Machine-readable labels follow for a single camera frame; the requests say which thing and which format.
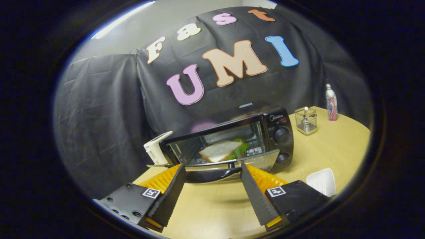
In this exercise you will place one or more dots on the white pop-up toaster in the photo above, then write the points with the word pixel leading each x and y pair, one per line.
pixel 156 149

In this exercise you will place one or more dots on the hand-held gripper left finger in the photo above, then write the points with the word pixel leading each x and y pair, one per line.
pixel 169 202

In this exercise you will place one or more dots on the black backdrop cloth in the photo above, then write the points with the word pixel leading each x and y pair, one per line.
pixel 99 116

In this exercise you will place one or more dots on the bread and lettuce sandwich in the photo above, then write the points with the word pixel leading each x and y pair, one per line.
pixel 217 151

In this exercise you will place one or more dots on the pink label spray bottle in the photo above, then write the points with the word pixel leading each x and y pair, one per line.
pixel 332 106

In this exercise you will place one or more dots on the black toaster oven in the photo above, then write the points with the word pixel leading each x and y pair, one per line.
pixel 270 146

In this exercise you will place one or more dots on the white rectangular plate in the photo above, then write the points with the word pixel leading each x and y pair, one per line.
pixel 322 182

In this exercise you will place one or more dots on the white-capped shaker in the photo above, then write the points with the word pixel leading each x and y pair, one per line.
pixel 305 111

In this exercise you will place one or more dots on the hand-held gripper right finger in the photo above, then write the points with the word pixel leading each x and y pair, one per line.
pixel 255 199

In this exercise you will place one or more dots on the black tape strip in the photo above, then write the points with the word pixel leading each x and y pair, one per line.
pixel 159 166

